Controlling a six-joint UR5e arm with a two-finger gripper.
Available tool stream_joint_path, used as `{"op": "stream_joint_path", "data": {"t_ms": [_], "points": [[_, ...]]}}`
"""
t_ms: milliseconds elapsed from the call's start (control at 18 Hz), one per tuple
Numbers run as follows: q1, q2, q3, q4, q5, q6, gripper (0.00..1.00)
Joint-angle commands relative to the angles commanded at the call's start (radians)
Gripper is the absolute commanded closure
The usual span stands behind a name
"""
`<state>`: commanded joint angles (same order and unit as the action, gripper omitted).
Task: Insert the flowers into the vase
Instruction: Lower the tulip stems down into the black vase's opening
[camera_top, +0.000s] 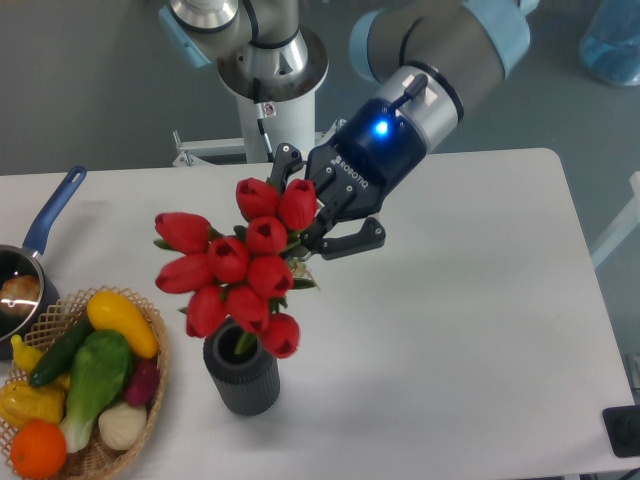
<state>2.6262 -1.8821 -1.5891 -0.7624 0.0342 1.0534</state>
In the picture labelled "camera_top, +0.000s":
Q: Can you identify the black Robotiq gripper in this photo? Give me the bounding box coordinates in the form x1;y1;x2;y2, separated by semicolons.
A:
267;98;427;260

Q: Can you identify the red tulip bouquet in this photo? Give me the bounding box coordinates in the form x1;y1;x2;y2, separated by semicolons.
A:
155;177;317;358

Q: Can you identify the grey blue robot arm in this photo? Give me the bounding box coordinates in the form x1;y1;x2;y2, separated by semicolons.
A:
159;1;536;260

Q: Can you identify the dark grey ribbed vase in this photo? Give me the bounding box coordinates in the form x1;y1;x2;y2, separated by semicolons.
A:
203;319;280;416

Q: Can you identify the yellow squash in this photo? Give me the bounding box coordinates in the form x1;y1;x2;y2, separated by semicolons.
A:
87;290;159;360

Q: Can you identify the purple red radish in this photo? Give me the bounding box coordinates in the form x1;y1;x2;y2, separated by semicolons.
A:
123;359;160;407

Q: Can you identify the green bok choy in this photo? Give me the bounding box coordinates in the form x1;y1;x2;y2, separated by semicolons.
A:
59;330;132;454

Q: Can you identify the woven wicker basket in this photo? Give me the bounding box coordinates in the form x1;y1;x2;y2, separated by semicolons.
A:
1;286;169;479

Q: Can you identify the dark green cucumber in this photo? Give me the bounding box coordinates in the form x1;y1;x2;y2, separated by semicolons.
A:
29;316;94;387

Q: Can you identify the white garlic bulb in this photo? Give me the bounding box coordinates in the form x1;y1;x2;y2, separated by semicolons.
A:
98;402;147;451

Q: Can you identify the blue plastic bag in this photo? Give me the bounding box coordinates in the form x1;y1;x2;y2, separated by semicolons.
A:
579;0;639;87

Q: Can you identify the brown bread in pan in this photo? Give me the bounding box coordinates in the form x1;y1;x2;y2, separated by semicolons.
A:
1;275;41;307

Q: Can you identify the small yellow banana pepper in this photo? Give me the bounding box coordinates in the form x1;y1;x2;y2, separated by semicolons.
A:
10;335;44;374

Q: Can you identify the black device at edge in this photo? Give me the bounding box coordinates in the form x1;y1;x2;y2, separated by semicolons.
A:
602;405;640;458

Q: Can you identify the yellow bell pepper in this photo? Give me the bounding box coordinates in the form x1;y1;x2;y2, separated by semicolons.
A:
1;380;66;430

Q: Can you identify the orange fruit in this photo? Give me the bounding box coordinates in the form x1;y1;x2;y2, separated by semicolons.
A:
10;421;67;479

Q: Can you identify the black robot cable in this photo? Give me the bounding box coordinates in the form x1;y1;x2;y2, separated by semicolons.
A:
251;77;278;163

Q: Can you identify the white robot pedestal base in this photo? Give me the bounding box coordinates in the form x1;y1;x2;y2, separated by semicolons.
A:
173;26;329;166

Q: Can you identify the white frame bar right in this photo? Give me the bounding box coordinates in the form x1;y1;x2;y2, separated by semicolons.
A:
589;171;639;269

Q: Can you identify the blue handled saucepan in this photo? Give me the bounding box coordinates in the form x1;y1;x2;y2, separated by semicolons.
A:
1;166;87;361

